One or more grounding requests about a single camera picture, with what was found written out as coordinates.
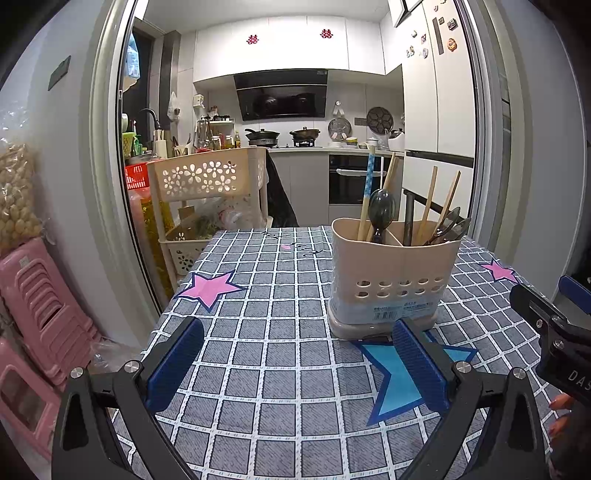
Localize beige flower-hole storage cart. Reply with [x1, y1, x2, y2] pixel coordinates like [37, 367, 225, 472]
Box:
[147, 147, 269, 301]

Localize dark round perforated tray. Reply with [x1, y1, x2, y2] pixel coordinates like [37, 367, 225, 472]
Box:
[366, 106, 394, 134]

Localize dark wall switch panel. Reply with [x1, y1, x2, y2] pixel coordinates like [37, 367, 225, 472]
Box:
[48, 56, 71, 89]

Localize grey spoon black handle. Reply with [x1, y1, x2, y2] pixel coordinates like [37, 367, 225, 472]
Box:
[436, 217, 472, 244]
[368, 188, 399, 244]
[427, 206, 462, 245]
[403, 192, 417, 246]

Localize person's right hand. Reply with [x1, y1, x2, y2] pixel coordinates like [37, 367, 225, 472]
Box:
[549, 392, 578, 439]

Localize black range hood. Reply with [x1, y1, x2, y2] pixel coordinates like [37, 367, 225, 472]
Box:
[233, 69, 329, 121]

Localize metal spice rack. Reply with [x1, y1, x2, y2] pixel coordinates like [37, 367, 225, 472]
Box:
[196, 117, 236, 151]

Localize silver round steamer rack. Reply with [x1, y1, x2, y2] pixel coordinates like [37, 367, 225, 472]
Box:
[328, 117, 354, 141]

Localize yellow oil bottle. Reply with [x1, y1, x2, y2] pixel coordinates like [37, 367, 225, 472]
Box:
[131, 191, 174, 296]

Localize pink plastic stool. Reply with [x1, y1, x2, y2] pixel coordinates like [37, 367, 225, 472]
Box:
[0, 237, 105, 388]
[0, 337, 63, 462]

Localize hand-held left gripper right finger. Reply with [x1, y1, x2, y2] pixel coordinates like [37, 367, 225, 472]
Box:
[392, 318, 552, 480]

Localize black built-in oven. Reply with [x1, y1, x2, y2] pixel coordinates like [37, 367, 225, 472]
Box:
[329, 154, 404, 205]

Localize clear bag of nuts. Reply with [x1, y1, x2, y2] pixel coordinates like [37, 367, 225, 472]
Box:
[0, 106, 47, 250]

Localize white refrigerator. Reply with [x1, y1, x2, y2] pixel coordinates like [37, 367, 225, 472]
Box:
[401, 0, 476, 232]

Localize black wok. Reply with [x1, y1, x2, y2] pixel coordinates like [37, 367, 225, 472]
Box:
[245, 128, 281, 146]

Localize grey lower kitchen cabinet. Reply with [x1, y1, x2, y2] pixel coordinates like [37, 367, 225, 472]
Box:
[268, 148, 331, 227]

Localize beige plastic utensil holder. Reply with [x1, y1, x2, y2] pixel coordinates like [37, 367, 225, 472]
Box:
[329, 218, 462, 340]

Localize grey checked star tablecloth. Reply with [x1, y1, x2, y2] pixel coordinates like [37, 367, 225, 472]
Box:
[111, 225, 568, 480]

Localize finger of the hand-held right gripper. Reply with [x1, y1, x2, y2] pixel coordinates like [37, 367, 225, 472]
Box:
[510, 283, 578, 365]
[558, 275, 591, 317]

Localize white upper cabinets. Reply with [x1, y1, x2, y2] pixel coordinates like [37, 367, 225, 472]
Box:
[193, 16, 386, 84]

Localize red plastic basket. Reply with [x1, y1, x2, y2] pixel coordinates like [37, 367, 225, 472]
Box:
[124, 164, 149, 189]

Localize dark pot with lid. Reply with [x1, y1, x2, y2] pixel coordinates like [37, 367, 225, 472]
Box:
[290, 126, 321, 145]

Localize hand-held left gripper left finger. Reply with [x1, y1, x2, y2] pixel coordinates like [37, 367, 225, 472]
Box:
[52, 318, 205, 480]

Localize blue patterned chopstick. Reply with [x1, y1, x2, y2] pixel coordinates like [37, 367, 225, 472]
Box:
[358, 142, 377, 241]

